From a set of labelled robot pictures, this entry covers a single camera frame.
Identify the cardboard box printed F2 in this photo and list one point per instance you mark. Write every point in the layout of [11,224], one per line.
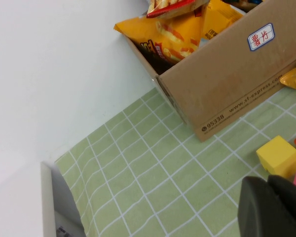
[224,81]

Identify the yellow glossy chips bag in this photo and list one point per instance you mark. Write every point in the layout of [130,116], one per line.
[219,17]

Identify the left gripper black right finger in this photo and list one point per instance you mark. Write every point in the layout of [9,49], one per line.
[291,197]

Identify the white label on F2 box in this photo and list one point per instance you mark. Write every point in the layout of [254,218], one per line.
[261,37]

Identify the yellow fries chips bag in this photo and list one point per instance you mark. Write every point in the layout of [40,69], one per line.
[167,37]

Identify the red shrimp chips bag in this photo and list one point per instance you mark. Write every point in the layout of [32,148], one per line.
[172,10]

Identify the yellow foam cube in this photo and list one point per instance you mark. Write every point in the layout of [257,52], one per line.
[277,155]

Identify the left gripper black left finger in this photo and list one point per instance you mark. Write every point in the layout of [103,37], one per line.
[261,214]

